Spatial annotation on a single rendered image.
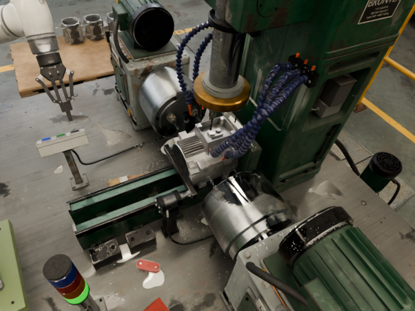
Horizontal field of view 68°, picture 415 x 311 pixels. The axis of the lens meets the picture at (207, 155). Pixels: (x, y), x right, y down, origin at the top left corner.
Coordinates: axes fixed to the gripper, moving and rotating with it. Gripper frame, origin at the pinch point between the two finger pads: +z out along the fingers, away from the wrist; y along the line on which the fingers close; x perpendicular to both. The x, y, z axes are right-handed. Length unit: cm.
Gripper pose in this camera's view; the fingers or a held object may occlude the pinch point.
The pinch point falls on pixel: (67, 111)
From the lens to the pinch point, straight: 124.3
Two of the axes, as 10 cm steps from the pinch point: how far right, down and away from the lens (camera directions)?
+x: -4.4, -2.5, 8.6
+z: 1.8, 9.2, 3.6
